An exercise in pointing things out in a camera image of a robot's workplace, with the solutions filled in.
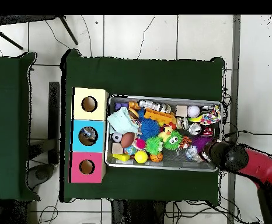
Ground mint green cloth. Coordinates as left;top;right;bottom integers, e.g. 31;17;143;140
106;106;140;135

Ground orange toy building block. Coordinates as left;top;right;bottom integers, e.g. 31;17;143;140
144;107;177;124

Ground silver toy robot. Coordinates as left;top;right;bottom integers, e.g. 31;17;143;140
138;99;172;114

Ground green spiky ball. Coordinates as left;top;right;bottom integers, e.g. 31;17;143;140
145;129;184;156

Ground clear bottle with blue label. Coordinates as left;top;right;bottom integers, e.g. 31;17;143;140
80;127;97;141

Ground crushed clear plastic bottle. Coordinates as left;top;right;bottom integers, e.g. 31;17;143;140
184;145;203;164

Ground purple spiky ball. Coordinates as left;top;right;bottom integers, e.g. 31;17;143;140
191;135;212;152

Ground wooden box with three holes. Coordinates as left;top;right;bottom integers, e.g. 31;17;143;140
68;87;109;184

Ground shallow metal mesh bin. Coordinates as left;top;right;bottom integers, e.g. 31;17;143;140
104;94;223;173

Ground toy hamburger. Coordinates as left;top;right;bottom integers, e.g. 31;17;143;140
128;107;140;120

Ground blue spiky ball with eyes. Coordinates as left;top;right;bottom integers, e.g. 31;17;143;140
138;108;147;122

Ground small soccer ball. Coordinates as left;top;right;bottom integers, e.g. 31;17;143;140
111;131;123;143

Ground yellow plush duck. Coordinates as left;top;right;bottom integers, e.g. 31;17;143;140
158;125;174;143

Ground yellow foam ball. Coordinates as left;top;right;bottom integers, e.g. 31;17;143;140
134;150;148;165

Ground black panel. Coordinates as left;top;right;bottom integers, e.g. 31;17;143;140
48;81;61;164

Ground grey stand base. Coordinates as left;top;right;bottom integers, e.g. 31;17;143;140
27;163;57;190

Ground dark green side table cloth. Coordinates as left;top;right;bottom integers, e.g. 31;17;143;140
0;52;40;202

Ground black tripod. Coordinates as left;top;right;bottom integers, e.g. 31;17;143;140
0;15;79;50

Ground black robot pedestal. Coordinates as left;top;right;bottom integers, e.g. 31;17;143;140
111;199;166;224

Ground black power cable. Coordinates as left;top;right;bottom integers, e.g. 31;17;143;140
223;129;272;139

